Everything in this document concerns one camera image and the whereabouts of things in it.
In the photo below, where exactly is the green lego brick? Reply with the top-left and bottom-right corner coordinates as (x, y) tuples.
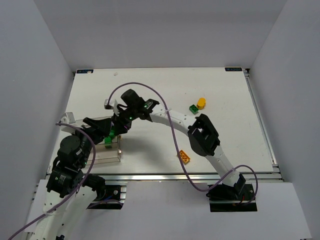
(104, 136), (115, 149)
(189, 104), (199, 115)
(109, 128), (117, 139)

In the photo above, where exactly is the yellow round lego piece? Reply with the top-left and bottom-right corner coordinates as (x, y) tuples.
(196, 97), (206, 110)

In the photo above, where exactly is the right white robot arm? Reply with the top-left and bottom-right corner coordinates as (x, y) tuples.
(104, 89), (246, 197)

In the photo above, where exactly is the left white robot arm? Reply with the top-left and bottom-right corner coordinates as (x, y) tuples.
(30, 117), (112, 240)

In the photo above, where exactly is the clear container near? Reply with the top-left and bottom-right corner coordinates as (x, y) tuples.
(93, 146), (122, 165)

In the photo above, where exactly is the clear container far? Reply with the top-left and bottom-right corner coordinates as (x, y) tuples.
(75, 116), (114, 128)

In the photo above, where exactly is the left blue corner label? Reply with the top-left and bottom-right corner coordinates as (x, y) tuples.
(76, 69), (94, 74)

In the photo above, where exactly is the blue corner label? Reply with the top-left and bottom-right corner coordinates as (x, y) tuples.
(76, 69), (94, 74)
(224, 67), (243, 72)

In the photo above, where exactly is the green lego brick beside yellow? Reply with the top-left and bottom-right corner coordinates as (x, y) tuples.
(189, 104), (199, 115)

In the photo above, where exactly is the orange flat lego brick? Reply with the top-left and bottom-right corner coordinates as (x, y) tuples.
(177, 149), (191, 165)

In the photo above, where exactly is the right blue corner label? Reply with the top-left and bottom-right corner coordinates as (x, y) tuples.
(224, 67), (243, 72)

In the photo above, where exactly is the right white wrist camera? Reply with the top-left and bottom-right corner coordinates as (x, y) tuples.
(104, 99), (119, 116)

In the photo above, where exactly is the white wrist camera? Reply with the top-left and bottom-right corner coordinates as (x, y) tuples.
(58, 112), (78, 134)
(104, 99), (119, 116)

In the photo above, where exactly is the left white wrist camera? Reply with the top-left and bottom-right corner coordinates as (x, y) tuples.
(58, 112), (78, 134)

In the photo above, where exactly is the aluminium table front rail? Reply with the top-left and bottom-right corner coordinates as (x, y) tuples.
(46, 171), (283, 183)

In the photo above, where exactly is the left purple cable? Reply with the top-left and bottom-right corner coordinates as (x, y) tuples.
(6, 121), (123, 240)

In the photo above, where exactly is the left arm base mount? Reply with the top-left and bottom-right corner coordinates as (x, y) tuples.
(82, 174), (123, 210)

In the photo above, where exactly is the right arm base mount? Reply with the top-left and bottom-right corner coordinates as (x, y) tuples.
(206, 183), (258, 213)

